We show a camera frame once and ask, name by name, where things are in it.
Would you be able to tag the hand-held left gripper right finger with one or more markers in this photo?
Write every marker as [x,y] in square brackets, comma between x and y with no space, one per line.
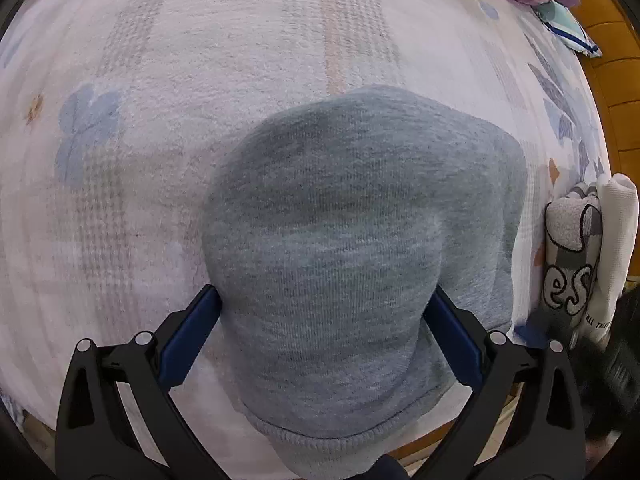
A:
[455,345]

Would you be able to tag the folded grey lettered garment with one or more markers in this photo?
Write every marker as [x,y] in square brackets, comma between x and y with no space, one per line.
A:
[565,260]

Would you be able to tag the white folded garment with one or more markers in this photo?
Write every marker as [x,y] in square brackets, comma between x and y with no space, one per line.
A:
[617,240]

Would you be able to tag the floral bed sheet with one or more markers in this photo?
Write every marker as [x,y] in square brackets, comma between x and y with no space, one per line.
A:
[175,60]

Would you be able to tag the striped teal pillow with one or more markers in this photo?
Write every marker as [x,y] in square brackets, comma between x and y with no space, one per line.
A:
[565,27]

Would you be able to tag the wooden headboard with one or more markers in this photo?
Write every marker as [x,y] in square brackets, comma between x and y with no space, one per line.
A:
[615,100]

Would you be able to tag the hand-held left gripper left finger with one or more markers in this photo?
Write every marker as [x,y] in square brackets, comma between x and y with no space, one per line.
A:
[192,340]

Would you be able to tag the grey zip hoodie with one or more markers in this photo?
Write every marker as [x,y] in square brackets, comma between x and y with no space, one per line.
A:
[350,240]

